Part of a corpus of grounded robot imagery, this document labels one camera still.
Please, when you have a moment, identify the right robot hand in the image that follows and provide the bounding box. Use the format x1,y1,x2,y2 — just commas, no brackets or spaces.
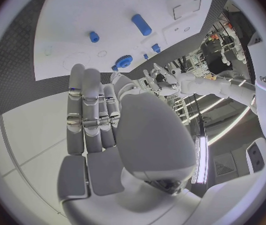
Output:
56,63,203,225

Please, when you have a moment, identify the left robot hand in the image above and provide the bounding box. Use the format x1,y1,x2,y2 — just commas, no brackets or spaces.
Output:
142,62,180,97

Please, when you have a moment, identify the white task board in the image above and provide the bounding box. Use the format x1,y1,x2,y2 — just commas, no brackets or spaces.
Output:
33,0,217,82

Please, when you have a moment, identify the blue gear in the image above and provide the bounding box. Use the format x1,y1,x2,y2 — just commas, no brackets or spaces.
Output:
114,54,135,69

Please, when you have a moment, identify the glowing light bar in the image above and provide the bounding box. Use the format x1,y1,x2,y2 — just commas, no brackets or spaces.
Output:
190,134,210,185

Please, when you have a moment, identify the long blue cylinder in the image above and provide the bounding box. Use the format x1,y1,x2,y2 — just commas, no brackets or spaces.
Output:
130,13,153,37

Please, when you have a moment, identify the short blue plug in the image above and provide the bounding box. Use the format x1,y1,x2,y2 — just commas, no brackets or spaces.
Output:
88,30,100,43

